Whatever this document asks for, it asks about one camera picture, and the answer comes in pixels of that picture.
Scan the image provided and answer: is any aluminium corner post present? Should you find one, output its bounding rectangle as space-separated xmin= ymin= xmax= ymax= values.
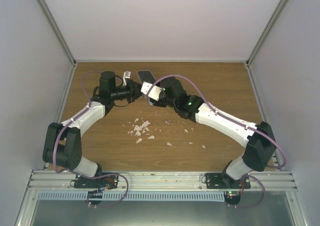
xmin=36 ymin=0 xmax=77 ymax=68
xmin=245 ymin=0 xmax=289 ymax=68

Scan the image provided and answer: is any grey slotted cable duct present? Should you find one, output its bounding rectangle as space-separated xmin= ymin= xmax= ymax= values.
xmin=38 ymin=190 xmax=225 ymax=202

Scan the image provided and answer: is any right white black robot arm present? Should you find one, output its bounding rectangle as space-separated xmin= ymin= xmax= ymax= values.
xmin=141 ymin=76 xmax=276 ymax=189

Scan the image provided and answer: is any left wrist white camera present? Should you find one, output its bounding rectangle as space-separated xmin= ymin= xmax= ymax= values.
xmin=122 ymin=71 xmax=131 ymax=86

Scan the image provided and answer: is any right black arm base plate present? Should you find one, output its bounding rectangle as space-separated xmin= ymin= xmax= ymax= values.
xmin=200 ymin=172 xmax=251 ymax=190

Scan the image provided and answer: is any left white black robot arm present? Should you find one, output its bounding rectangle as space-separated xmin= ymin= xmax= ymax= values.
xmin=42 ymin=71 xmax=142 ymax=188

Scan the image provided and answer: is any white debris pile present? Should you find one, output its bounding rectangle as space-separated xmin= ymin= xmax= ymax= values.
xmin=122 ymin=118 xmax=157 ymax=144

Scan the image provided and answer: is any wrist white camera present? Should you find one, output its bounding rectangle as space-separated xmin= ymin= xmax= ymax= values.
xmin=140 ymin=82 xmax=165 ymax=101
xmin=122 ymin=71 xmax=131 ymax=86

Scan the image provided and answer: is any left aluminium corner post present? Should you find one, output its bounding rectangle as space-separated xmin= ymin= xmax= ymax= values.
xmin=36 ymin=0 xmax=77 ymax=68

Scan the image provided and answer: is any right aluminium corner post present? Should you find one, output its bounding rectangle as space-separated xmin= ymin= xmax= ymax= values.
xmin=245 ymin=0 xmax=289 ymax=68

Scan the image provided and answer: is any aluminium front rail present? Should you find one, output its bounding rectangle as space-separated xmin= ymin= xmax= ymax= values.
xmin=27 ymin=170 xmax=297 ymax=192

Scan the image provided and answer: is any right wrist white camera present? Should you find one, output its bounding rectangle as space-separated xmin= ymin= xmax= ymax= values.
xmin=140 ymin=82 xmax=165 ymax=101

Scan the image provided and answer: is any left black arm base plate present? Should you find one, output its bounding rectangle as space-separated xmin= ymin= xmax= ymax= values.
xmin=69 ymin=175 xmax=119 ymax=190

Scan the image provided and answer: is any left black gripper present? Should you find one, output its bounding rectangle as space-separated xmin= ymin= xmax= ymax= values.
xmin=111 ymin=79 xmax=143 ymax=104

